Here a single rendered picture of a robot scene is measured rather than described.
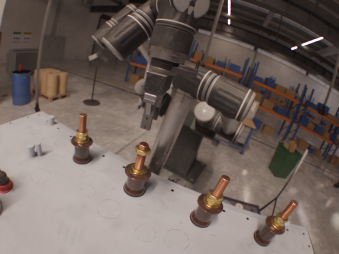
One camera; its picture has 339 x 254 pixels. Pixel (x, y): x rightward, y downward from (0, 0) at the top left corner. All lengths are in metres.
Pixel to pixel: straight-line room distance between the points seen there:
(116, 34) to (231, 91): 0.47
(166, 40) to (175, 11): 0.08
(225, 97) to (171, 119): 0.28
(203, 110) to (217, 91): 0.84
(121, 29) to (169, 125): 0.49
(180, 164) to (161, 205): 2.34
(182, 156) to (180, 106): 2.13
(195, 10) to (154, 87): 0.22
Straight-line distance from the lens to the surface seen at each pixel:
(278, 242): 0.79
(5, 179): 0.65
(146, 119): 0.44
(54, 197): 0.62
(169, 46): 0.41
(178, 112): 0.79
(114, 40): 0.53
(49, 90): 5.39
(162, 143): 0.85
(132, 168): 0.58
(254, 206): 1.71
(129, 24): 0.55
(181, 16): 0.42
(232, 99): 0.69
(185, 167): 2.93
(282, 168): 4.71
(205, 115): 1.50
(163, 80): 0.40
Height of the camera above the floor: 1.84
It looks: 22 degrees down
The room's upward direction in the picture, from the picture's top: 17 degrees clockwise
